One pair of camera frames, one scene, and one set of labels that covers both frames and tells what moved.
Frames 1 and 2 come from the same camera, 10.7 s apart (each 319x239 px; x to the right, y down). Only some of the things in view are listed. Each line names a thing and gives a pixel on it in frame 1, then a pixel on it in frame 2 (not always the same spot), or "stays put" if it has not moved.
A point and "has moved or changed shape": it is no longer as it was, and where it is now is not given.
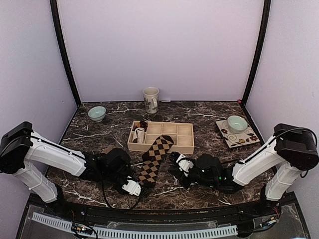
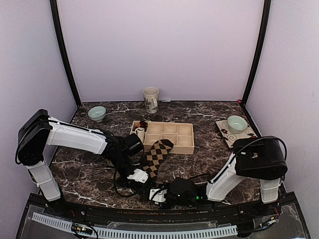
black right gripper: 179,175 → 167,184
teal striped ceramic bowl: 97,113 stays put
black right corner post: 260,52 stays put
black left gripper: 127,169 → 134,184
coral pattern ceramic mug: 151,96 stays put
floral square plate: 234,140 stays put
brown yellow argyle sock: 152,158 has moved or changed shape
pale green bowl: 237,124 stays put
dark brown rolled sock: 142,123 stays put
